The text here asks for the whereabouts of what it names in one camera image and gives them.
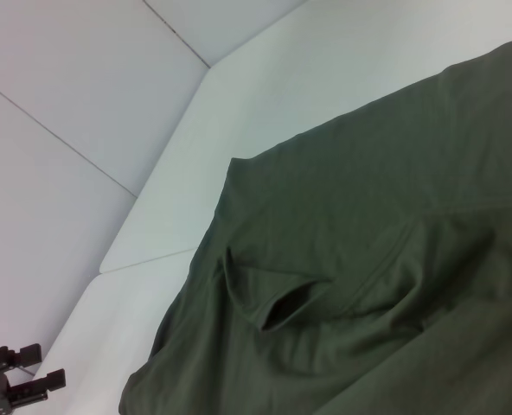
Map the dark green printed t-shirt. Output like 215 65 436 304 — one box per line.
118 34 512 415

